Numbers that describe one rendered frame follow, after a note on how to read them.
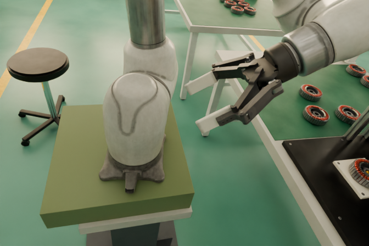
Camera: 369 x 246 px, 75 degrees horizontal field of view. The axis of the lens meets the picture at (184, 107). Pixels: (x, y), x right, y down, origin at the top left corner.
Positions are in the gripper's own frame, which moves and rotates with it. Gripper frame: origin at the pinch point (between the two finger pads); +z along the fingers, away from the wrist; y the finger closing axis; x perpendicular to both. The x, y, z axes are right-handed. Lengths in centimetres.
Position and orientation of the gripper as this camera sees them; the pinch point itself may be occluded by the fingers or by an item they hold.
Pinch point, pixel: (197, 104)
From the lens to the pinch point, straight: 50.1
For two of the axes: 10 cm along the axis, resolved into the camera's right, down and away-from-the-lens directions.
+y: -1.5, -5.7, 8.1
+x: -4.4, -6.9, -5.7
